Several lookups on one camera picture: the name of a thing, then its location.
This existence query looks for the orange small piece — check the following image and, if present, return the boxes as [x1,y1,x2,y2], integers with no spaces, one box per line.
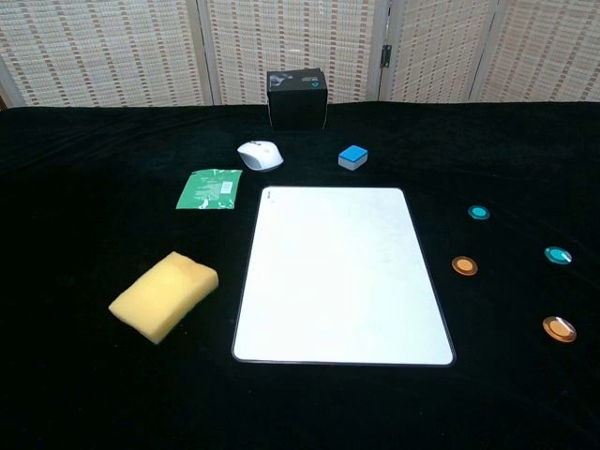
[542,316,578,344]
[451,255,480,277]

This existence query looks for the white magnetic board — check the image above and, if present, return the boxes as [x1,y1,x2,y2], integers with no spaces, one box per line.
[231,186,457,367]

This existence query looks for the white computer mouse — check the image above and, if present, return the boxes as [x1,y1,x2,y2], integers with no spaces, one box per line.
[236,140,285,173]

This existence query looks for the blue white eraser block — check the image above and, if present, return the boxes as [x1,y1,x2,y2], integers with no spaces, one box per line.
[337,144,369,172]

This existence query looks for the green foil packet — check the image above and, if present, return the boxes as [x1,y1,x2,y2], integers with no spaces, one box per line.
[175,169,244,211]

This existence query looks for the black cardboard box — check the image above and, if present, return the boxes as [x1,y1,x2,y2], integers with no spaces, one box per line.
[266,68,328,132]

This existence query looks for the yellow sponge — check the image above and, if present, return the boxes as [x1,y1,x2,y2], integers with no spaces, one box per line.
[108,250,220,345]

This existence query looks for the woven folding screen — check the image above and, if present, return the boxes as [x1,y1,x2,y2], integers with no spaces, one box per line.
[0,0,600,110]

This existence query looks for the black tablecloth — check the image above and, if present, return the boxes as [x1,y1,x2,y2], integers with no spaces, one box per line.
[0,100,600,450]

